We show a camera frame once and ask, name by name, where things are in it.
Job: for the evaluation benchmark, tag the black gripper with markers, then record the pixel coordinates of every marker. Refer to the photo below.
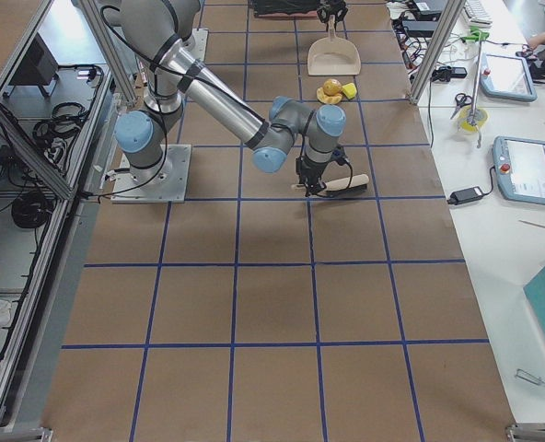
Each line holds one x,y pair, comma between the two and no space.
331,9
310,171

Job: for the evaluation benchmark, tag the beige hand brush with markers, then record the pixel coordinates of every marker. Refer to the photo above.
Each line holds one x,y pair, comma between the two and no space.
342,187

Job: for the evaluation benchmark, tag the beige plastic dustpan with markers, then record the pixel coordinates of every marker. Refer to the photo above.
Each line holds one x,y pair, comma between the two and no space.
333,56

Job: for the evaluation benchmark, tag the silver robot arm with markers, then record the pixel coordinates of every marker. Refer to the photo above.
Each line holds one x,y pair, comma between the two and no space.
157,32

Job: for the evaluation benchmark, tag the bin with black bag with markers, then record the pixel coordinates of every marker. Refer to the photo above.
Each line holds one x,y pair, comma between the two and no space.
284,8

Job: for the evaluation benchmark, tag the yellow sponge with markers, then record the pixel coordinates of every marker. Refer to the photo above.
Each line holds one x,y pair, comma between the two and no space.
349,91

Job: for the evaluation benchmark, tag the croissant bread piece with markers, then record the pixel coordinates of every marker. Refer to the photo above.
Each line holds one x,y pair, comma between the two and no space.
325,98

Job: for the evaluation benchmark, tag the green plastic clamp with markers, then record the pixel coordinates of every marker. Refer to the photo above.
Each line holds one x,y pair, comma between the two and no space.
476,35

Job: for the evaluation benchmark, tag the black power adapter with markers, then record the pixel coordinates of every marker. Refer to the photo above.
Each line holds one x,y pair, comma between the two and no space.
465,196

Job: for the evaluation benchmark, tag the yellow tape roll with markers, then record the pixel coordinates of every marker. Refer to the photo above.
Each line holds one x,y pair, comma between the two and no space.
471,121

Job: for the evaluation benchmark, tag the metal rod stand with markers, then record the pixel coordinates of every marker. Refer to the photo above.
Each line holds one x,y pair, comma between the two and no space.
476,82

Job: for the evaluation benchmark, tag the blue teach pendant far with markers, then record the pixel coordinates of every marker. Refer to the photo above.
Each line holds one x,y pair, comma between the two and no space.
506,77

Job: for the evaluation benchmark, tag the blue teach pendant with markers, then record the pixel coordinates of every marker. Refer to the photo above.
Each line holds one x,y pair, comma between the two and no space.
506,77
519,165

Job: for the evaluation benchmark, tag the blue teach pendant near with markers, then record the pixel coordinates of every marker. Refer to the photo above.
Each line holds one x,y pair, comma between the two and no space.
519,165

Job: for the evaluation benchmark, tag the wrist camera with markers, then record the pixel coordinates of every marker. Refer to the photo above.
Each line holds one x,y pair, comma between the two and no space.
339,156

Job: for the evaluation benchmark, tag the aluminium frame post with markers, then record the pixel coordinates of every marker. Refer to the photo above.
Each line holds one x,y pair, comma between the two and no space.
446,23

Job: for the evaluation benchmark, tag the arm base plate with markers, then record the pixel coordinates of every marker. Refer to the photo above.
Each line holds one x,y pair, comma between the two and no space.
197,43
164,182

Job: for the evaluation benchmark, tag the black handled scissors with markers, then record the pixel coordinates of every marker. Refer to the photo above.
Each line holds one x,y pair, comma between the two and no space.
461,100

